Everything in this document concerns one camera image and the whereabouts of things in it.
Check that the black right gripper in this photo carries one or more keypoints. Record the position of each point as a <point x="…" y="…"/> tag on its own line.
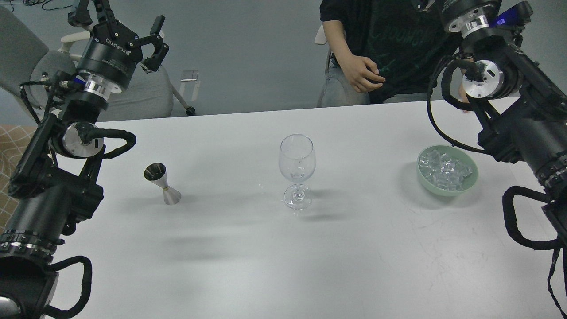
<point x="467" y="15"/>

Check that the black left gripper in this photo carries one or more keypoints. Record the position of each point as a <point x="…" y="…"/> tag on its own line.
<point x="107" y="55"/>

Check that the steel cocktail jigger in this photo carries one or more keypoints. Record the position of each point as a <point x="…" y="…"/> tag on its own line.
<point x="156" y="173"/>

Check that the clear ice cubes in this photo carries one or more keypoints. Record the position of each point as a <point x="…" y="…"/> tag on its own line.
<point x="444" y="169"/>

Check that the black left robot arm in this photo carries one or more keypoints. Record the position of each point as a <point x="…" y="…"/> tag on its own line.
<point x="55" y="180"/>

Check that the person's forearm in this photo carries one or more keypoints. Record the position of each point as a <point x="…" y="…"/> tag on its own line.
<point x="336" y="38"/>

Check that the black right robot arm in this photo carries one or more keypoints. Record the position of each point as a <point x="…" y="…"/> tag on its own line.
<point x="521" y="111"/>

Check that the clear wine glass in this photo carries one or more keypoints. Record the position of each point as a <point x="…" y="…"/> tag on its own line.
<point x="297" y="163"/>

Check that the person's hand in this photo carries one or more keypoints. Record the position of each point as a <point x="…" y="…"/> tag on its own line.
<point x="361" y="73"/>

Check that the metal floor plate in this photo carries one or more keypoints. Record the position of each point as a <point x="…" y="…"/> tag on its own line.
<point x="189" y="75"/>

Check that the person in black shirt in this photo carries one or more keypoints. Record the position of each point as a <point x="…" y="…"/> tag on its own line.
<point x="406" y="46"/>

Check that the grey office chair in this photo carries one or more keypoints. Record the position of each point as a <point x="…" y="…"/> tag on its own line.
<point x="24" y="57"/>

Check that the beige checkered cushion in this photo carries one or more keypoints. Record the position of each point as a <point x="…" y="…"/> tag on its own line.
<point x="14" y="140"/>

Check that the green bowl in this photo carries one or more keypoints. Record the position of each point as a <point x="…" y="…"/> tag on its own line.
<point x="447" y="170"/>

